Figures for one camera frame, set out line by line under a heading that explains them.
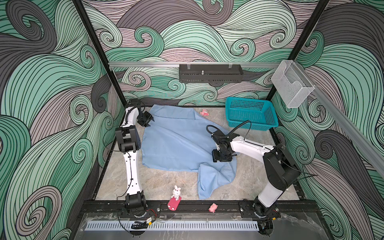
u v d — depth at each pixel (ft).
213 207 2.38
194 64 3.08
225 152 2.47
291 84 2.61
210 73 3.27
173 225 2.29
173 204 2.43
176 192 2.35
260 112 3.75
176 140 3.28
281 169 1.51
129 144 2.21
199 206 2.45
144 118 3.20
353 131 1.85
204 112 3.72
